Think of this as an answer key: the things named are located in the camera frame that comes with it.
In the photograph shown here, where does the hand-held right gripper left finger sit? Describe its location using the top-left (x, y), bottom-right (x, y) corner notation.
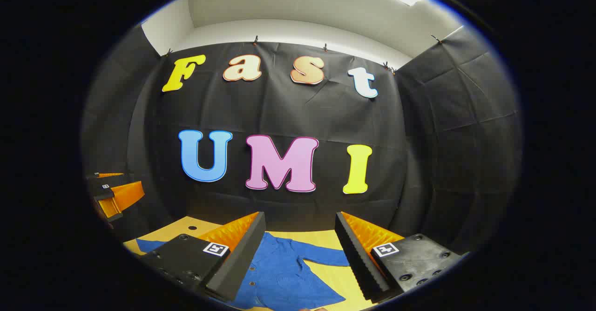
top-left (140, 211), bottom-right (267, 302)

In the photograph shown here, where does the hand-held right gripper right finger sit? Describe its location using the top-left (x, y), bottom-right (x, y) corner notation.
top-left (334, 211), bottom-right (466, 302)

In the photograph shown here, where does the blue corduroy jacket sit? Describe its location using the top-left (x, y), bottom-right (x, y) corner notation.
top-left (135, 232), bottom-right (351, 311)

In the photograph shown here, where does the black backdrop cloth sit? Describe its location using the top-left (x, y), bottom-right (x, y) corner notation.
top-left (80, 22), bottom-right (524, 256)

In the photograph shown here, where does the row of small cloth clips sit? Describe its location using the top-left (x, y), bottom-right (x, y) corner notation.
top-left (163, 34), bottom-right (443, 75)

